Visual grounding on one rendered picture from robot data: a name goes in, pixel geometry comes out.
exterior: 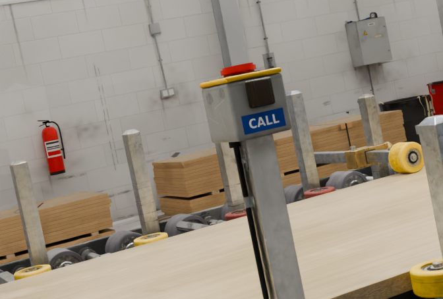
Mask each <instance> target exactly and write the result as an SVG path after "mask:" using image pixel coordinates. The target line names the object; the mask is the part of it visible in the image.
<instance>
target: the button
mask: <svg viewBox="0 0 443 299"><path fill-rule="evenodd" d="M255 69H256V64H255V65H254V64H253V63H246V64H242V65H236V66H232V67H227V68H223V69H222V71H220V72H221V76H223V77H226V76H234V75H237V74H243V73H247V72H254V70H255Z"/></svg>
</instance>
